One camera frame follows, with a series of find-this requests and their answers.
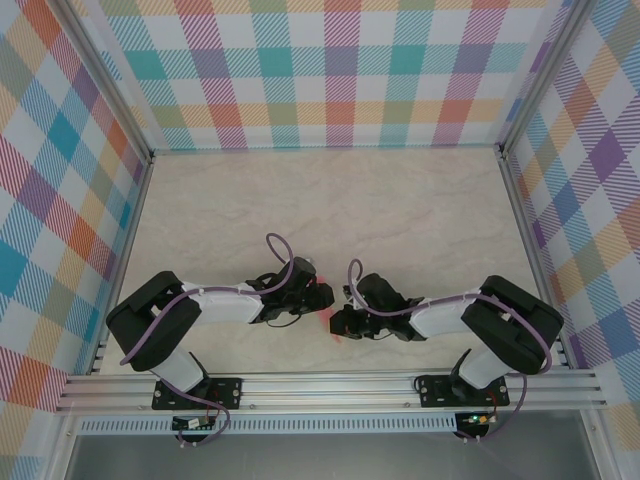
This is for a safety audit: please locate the aluminium side rail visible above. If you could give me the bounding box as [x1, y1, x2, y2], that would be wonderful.
[498, 147, 574, 371]
[87, 152, 156, 376]

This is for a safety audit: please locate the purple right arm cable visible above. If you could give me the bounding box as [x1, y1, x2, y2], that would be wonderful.
[347, 258, 554, 444]

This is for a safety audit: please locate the grey metal panel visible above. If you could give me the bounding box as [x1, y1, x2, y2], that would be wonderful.
[64, 432, 601, 480]

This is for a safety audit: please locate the aluminium frame post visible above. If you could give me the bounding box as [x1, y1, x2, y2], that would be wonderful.
[54, 0, 156, 164]
[497, 0, 589, 159]

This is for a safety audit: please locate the slotted grey cable duct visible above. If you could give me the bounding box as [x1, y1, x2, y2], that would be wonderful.
[77, 418, 459, 435]

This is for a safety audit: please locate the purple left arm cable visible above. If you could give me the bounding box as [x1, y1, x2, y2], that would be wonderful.
[121, 232, 296, 447]

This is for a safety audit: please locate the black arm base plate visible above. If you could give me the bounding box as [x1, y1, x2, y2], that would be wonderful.
[416, 374, 511, 409]
[152, 377, 244, 411]

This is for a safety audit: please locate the aluminium mounting rail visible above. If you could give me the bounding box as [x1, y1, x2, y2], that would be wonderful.
[54, 367, 609, 414]

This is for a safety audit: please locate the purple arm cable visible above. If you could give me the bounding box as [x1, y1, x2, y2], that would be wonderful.
[121, 232, 296, 447]
[347, 258, 554, 444]

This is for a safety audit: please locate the pink square paper sheet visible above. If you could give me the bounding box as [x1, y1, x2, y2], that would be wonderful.
[312, 274, 346, 345]

